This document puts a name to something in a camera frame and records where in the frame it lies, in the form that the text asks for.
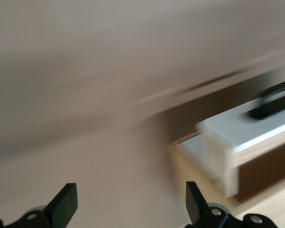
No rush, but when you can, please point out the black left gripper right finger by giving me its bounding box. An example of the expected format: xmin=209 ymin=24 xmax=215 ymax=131
xmin=185 ymin=181 xmax=277 ymax=228

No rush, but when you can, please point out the white table with cutouts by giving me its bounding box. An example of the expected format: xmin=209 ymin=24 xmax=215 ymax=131
xmin=196 ymin=93 xmax=285 ymax=199

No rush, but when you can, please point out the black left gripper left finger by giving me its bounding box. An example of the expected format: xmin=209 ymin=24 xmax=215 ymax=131
xmin=0 ymin=182 xmax=77 ymax=228

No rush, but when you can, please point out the black drawer handle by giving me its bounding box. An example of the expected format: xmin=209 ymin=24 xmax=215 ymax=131
xmin=248 ymin=77 xmax=285 ymax=120

